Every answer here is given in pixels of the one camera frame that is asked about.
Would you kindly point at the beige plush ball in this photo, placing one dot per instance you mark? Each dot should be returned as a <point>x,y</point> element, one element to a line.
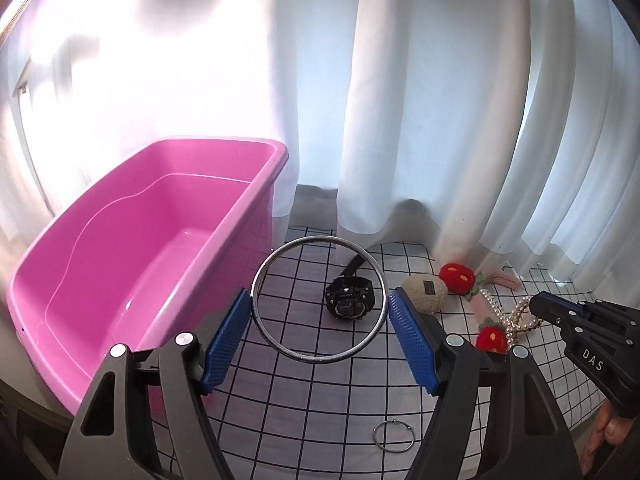
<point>427,292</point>

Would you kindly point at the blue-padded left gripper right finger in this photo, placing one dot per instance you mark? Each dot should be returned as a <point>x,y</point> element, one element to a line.
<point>526,435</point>

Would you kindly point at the white sheer curtain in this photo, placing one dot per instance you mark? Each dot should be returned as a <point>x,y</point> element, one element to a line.
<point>490,131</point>

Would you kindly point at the person's right hand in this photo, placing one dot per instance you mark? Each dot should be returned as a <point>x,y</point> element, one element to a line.
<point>608,428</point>

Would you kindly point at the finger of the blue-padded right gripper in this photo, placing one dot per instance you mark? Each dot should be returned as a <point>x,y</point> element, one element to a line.
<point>556,310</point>

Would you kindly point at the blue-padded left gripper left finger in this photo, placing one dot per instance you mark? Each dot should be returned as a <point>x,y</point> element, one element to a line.
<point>112,435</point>

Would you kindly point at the pink plastic tub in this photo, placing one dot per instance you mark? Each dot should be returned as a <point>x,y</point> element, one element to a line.
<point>166,237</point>

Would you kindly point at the pink scrunchie with red strawberries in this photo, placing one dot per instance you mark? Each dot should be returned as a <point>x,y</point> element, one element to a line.
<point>473,287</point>

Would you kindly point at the black digital wristwatch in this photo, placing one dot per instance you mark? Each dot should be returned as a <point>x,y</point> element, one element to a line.
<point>350,297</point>

